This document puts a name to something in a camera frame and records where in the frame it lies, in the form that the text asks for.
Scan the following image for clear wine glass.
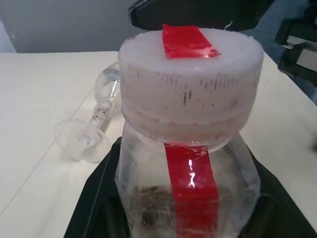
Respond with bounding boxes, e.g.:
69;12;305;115
54;61;123;164

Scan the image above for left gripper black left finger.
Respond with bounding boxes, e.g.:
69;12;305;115
63;138;130;238

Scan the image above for dark equipment box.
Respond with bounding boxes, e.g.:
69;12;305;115
274;0;317;88

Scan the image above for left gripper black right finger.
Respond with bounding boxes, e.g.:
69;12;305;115
237;142;317;238

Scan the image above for clear bottle with red tape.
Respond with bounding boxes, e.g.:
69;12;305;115
114;24;264;238

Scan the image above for black textured object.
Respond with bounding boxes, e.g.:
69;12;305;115
128;0;276;32

